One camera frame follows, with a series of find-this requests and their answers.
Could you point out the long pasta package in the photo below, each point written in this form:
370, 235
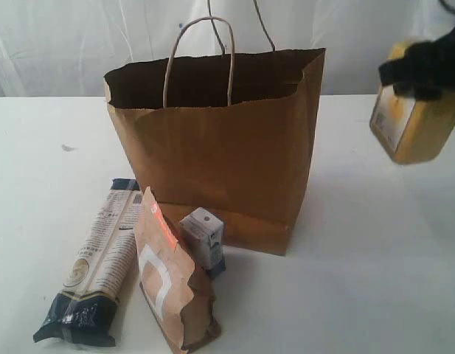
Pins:
83, 310

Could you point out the brown kraft pouch orange label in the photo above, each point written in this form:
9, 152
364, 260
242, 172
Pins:
176, 288

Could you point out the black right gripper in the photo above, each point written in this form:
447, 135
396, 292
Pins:
426, 69

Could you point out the orange juice bottle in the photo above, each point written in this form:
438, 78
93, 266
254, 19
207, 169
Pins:
411, 131

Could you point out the brown paper bag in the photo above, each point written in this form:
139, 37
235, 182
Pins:
232, 133

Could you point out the white backdrop curtain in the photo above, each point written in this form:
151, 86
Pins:
64, 48

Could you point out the small grey carton box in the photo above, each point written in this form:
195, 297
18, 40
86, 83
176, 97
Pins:
203, 233

